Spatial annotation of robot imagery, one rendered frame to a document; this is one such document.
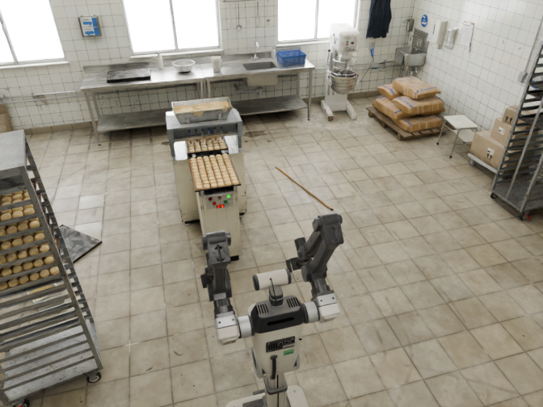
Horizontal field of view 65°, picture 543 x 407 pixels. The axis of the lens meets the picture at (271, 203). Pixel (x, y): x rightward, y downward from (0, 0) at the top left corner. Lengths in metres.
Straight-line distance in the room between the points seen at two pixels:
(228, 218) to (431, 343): 2.00
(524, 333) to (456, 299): 0.57
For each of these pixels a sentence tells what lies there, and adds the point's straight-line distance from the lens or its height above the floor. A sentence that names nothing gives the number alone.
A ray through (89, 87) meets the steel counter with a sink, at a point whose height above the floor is 0.88.
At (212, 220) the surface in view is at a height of 0.55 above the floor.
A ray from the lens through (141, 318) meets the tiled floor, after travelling 3.92.
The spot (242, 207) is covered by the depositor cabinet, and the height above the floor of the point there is 0.15.
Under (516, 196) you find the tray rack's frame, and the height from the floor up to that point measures 0.15.
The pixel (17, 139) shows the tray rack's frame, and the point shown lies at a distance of 2.80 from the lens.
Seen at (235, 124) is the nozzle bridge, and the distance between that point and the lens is 4.31.
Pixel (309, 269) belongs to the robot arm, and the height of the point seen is 1.51.
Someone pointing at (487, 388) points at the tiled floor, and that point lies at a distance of 3.70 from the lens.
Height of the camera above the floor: 2.86
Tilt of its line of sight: 35 degrees down
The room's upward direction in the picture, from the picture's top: 1 degrees counter-clockwise
